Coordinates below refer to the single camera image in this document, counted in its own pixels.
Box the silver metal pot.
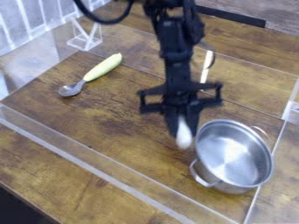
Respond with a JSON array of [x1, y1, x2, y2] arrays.
[[190, 119, 274, 194]]

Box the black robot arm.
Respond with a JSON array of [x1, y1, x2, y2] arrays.
[[138, 0, 223, 137]]

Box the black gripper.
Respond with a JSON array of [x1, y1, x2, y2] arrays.
[[138, 52, 223, 137]]

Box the spoon with yellow-green handle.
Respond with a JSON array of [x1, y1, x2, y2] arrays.
[[59, 53, 123, 97]]

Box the black cable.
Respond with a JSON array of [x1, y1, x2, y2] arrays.
[[72, 0, 137, 25]]

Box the clear acrylic triangular bracket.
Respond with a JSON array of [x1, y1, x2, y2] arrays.
[[67, 19, 103, 52]]

